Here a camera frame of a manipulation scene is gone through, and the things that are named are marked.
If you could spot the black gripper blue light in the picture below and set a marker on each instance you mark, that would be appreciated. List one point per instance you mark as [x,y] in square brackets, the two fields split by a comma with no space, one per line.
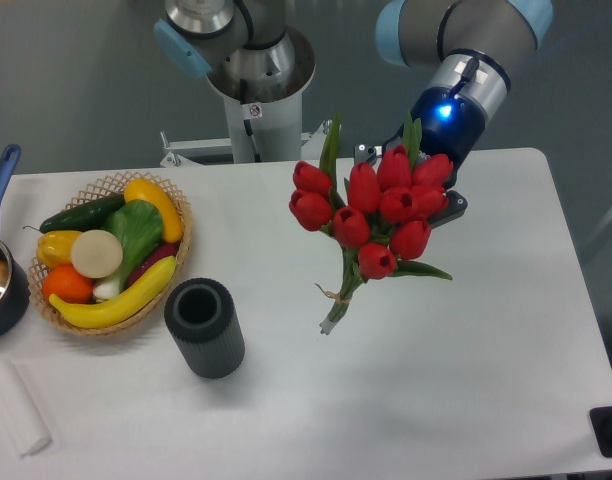
[458,103]

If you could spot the red tulip bouquet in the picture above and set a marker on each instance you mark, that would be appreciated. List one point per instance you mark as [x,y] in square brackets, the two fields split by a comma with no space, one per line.
[380,219]

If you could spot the grey robot arm with blue caps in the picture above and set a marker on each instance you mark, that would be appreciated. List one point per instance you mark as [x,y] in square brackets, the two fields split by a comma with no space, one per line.
[407,33]

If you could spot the dark grey ribbed vase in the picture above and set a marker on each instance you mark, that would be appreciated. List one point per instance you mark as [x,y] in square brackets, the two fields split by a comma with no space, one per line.
[201,317]

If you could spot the purple eggplant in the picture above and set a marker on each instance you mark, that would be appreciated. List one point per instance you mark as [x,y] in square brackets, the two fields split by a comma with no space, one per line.
[164,250]

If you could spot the yellow squash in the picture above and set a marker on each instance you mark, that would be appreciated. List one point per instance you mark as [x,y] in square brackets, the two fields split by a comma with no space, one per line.
[150,192]

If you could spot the green bok choy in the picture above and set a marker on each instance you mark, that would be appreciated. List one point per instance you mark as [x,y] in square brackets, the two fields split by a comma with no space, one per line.
[138,226]

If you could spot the black device at table edge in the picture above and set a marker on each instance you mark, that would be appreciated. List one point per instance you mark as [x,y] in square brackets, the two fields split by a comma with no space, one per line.
[601,419]

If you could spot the green cucumber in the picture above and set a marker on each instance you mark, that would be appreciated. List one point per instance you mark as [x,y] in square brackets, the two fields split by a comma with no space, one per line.
[83,217]

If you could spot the beige round onion slice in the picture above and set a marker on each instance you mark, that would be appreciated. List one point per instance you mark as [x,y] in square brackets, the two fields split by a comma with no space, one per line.
[96,254]

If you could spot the yellow banana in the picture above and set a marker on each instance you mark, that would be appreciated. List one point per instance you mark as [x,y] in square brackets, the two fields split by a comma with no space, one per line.
[123,306]

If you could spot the orange fruit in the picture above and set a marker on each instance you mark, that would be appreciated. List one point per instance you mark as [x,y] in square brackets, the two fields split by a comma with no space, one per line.
[68,284]

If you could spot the yellow bell pepper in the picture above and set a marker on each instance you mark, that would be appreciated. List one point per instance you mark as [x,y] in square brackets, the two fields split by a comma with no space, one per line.
[54,248]

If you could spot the white folded cloth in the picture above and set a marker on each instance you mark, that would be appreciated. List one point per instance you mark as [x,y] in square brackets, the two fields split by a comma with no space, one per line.
[21,417]

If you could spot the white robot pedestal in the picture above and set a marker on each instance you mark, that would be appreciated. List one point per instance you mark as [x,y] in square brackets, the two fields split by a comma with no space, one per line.
[261,90]

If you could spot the blue handled saucepan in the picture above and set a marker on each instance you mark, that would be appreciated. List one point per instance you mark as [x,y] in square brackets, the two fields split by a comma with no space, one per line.
[14,289]

